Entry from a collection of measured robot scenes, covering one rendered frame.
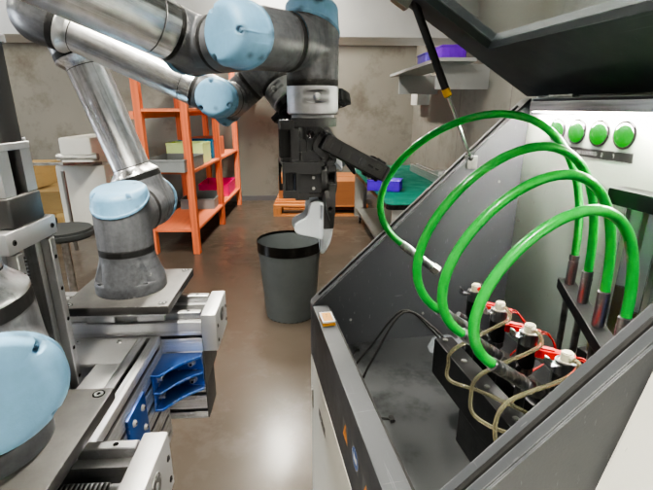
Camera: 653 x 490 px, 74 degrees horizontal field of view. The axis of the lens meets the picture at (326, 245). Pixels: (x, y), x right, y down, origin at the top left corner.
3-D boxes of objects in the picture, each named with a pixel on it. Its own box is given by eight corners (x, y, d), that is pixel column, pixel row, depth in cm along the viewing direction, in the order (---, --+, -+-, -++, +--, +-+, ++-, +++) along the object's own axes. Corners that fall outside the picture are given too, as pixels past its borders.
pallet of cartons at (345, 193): (360, 201, 688) (361, 171, 674) (369, 216, 600) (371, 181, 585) (276, 203, 680) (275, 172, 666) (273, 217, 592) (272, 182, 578)
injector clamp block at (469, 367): (429, 400, 93) (434, 336, 89) (471, 394, 95) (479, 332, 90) (528, 551, 61) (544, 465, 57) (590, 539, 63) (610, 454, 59)
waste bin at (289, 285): (322, 299, 338) (322, 230, 321) (320, 327, 296) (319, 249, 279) (265, 298, 339) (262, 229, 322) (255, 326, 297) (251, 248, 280)
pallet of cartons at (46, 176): (103, 205, 665) (96, 158, 644) (63, 225, 552) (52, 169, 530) (46, 205, 660) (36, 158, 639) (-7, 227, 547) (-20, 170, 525)
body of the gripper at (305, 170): (279, 193, 71) (276, 117, 67) (330, 192, 72) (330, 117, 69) (283, 203, 64) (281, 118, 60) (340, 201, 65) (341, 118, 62)
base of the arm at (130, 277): (83, 300, 92) (74, 256, 89) (112, 274, 106) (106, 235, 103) (155, 298, 93) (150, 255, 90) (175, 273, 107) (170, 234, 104)
